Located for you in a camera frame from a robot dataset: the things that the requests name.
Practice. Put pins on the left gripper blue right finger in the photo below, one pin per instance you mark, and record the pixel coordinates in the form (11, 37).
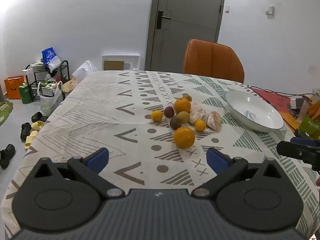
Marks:
(228, 171)

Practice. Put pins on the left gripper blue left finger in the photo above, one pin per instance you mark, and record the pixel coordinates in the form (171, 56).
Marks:
(86, 170)

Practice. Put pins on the small peeled pomelo piece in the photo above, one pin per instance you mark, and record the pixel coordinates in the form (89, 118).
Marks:
(214, 121)

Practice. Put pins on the small yellow tangerine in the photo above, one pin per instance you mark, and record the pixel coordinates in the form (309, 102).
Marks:
(157, 115)
(199, 125)

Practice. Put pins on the large front orange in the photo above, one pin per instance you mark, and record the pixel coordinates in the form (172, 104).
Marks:
(184, 137)

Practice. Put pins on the large orange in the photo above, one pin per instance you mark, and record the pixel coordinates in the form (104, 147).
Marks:
(182, 105)
(184, 137)

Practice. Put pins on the large peeled pomelo piece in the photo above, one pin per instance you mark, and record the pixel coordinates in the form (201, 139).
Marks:
(196, 113)

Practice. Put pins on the green-yellow fruit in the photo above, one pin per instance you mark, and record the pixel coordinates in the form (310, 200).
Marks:
(183, 117)
(187, 96)

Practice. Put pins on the brown passion fruit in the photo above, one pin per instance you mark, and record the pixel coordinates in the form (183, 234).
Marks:
(175, 123)

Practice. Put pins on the large back orange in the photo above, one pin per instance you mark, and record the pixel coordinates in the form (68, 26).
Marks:
(182, 105)

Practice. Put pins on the dark red passion fruit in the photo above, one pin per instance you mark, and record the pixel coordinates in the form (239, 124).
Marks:
(169, 112)

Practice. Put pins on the green snack package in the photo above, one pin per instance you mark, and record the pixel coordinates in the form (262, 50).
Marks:
(309, 117)

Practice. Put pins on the white power adapter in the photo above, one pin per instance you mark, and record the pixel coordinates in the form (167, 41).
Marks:
(296, 103)

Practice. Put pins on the red and orange mat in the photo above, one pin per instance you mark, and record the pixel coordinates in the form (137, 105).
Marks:
(282, 105)

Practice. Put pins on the patterned white tablecloth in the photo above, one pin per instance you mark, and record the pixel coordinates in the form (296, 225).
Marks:
(112, 109)

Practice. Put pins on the white ceramic plate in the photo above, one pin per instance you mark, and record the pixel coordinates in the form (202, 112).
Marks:
(253, 112)

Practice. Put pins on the yellow slipper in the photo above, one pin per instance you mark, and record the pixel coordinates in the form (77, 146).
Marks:
(36, 126)
(30, 139)

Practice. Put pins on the black shoe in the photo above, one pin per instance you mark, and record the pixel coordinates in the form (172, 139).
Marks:
(25, 131)
(39, 117)
(6, 155)

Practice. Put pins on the white plastic bag with items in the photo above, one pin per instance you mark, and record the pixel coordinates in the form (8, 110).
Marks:
(50, 97)

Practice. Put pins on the beige bag on floor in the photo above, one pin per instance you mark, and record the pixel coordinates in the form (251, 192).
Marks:
(69, 86)

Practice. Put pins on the translucent plastic bag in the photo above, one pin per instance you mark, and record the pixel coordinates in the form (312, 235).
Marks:
(84, 70)

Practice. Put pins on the black metal shoe rack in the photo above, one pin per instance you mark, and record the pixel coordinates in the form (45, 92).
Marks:
(38, 73)

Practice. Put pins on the green floor mat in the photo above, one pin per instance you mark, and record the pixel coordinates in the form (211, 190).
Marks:
(6, 108)

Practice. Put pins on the orange leather chair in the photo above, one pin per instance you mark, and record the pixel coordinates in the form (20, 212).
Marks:
(212, 60)

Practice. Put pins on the orange paper shopping bag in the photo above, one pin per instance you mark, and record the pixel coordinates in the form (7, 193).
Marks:
(12, 84)

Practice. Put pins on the blue and white plastic bag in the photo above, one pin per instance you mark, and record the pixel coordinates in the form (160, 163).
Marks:
(50, 59)

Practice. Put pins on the grey door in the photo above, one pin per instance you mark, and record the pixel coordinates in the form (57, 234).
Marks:
(165, 48)

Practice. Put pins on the white foam packaging frame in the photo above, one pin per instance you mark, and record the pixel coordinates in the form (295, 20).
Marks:
(120, 62)

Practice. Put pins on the white wall switch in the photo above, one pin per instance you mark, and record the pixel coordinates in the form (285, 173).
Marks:
(269, 10)
(227, 8)

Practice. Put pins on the black door lock handle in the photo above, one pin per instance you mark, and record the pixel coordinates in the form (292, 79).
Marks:
(160, 18)

